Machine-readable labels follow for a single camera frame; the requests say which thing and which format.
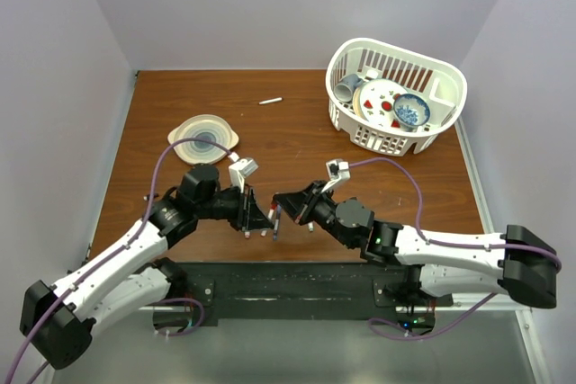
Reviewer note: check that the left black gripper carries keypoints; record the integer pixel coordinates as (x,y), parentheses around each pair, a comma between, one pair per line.
(248,212)

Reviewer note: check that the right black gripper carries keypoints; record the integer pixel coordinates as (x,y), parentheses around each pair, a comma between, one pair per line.
(301,207)

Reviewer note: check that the blue pen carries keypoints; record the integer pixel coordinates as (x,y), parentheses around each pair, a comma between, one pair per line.
(277,218)

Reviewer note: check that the white pen red tip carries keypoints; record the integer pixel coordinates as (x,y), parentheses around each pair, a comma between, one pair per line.
(265,230)

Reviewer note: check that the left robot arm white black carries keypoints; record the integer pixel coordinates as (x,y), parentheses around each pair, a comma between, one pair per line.
(61,319)

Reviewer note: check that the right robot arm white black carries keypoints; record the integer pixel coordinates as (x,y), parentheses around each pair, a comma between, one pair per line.
(515,262)

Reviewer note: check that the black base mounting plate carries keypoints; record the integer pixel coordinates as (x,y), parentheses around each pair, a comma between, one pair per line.
(297,291)

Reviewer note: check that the beige plate blue rings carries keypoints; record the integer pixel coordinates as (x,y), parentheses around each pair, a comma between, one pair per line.
(202,136)

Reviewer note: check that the grey ceramic mug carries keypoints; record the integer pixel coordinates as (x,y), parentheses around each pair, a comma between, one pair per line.
(344,90)

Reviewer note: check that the white plate red fruit pattern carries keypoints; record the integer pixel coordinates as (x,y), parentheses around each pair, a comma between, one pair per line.
(374,99)

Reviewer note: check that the white plastic dish basket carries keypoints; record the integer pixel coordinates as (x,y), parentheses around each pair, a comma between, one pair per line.
(440,84)

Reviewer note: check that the blue white patterned bowl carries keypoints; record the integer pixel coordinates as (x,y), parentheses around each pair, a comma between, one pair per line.
(411,110)

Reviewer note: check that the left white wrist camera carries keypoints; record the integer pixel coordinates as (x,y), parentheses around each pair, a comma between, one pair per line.
(240,169)

